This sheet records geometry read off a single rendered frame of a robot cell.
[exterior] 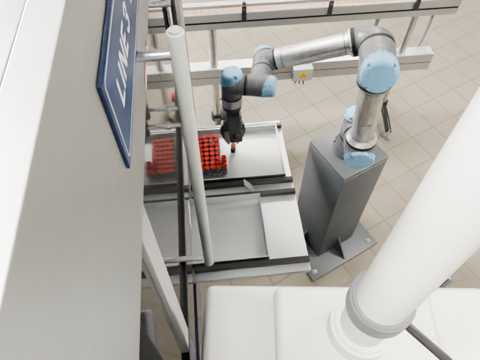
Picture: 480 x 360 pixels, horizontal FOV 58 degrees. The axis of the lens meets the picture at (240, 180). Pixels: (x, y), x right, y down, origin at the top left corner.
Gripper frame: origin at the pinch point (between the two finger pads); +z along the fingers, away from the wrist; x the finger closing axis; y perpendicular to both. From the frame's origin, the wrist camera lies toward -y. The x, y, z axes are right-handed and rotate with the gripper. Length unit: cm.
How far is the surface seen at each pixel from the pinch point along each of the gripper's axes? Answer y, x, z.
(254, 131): 10.7, -10.1, 6.1
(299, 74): 85, -47, 44
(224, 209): -26.8, 5.8, 6.2
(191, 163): -62, 12, -71
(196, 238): -37.7, 17.0, 6.2
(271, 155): -2.9, -15.6, 6.3
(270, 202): -25.3, -11.8, 6.5
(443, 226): -95, -10, -103
